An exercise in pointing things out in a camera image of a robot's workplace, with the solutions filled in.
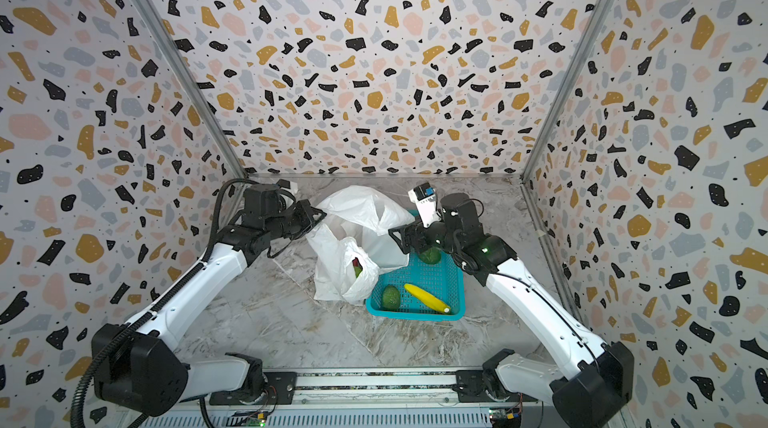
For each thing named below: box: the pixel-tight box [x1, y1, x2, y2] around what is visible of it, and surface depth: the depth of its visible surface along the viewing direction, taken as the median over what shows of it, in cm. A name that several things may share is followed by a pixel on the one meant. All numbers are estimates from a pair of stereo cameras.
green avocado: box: [382, 285, 401, 311], surface depth 86 cm
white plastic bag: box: [306, 186, 416, 305], surface depth 76 cm
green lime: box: [419, 246, 441, 265], surface depth 95 cm
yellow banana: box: [404, 283, 450, 313], surface depth 89 cm
